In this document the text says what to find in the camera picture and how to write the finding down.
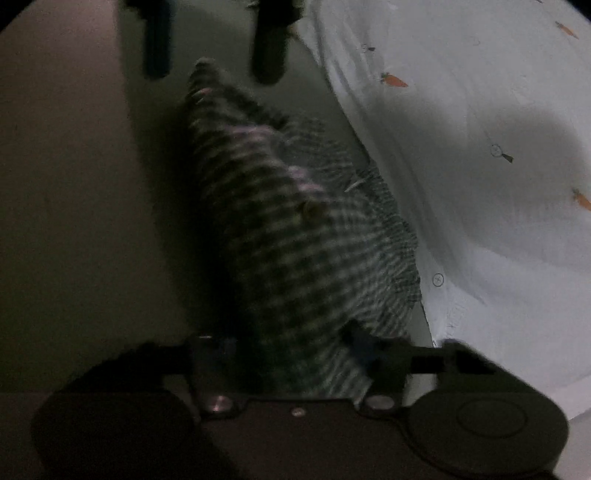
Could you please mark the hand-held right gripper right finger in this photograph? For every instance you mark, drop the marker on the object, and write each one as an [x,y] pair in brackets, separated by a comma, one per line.
[361,347]

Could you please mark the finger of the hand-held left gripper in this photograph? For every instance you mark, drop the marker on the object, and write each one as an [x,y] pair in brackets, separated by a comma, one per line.
[158,41]
[270,46]

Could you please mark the white carrot print sheet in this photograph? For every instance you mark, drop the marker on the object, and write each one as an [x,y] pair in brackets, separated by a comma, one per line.
[461,152]

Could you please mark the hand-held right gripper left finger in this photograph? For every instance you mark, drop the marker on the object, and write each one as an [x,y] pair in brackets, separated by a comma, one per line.
[213,369]

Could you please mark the blue checked shirt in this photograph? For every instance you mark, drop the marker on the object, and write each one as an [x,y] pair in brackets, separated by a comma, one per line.
[295,240]

